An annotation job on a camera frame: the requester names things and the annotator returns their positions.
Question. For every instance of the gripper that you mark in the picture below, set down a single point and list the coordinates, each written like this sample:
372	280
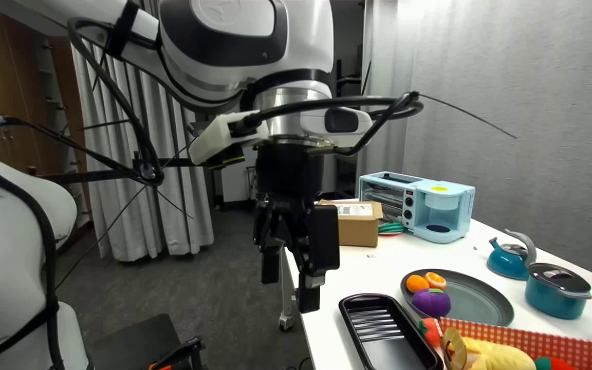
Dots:
288	172

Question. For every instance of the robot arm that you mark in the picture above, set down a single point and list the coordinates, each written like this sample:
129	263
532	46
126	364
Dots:
224	46

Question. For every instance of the orange plush fruit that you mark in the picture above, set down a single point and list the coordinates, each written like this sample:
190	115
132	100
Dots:
417	283

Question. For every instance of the orange plush half slice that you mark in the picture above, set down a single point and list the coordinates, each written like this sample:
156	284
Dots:
436	280

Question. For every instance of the purple plush fruit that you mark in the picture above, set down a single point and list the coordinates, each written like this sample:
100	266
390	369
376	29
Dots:
431	303

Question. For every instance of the plush carrot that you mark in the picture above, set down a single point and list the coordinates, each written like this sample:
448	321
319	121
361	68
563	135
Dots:
429	331

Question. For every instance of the yellow plush toy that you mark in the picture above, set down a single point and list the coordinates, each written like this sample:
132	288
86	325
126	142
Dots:
496	357

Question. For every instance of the red checkered basket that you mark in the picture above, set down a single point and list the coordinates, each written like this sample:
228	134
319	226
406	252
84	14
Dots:
542	341

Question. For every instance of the red and green plush toy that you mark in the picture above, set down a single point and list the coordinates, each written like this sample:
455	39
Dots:
555	364

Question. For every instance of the cardboard box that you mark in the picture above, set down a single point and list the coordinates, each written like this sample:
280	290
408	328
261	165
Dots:
357	228

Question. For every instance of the green flat toy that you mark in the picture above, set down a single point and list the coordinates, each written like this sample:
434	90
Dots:
390	228

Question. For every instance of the black tray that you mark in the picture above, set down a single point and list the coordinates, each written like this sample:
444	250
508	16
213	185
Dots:
383	334

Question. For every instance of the white curtain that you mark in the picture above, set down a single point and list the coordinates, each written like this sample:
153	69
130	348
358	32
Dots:
172	205

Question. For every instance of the light blue toy oven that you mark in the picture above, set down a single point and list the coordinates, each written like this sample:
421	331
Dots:
429	205

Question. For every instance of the black stand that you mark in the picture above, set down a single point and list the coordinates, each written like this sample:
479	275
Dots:
345	82

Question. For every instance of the grey plate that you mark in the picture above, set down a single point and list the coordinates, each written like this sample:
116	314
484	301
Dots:
476	300

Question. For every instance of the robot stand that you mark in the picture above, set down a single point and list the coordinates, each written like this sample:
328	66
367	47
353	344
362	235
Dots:
136	341

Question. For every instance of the teal toy kettle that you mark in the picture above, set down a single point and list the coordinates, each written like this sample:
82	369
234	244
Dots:
504	259

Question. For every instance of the teal toy pot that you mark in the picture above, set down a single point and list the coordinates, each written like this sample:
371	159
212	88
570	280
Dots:
550	303

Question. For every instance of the grey pot lid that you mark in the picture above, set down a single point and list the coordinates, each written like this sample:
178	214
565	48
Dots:
558	280

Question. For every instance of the wooden cabinet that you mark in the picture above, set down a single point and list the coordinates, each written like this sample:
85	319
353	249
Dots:
8	92

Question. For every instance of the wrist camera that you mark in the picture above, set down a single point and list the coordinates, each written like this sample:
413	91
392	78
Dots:
214	136

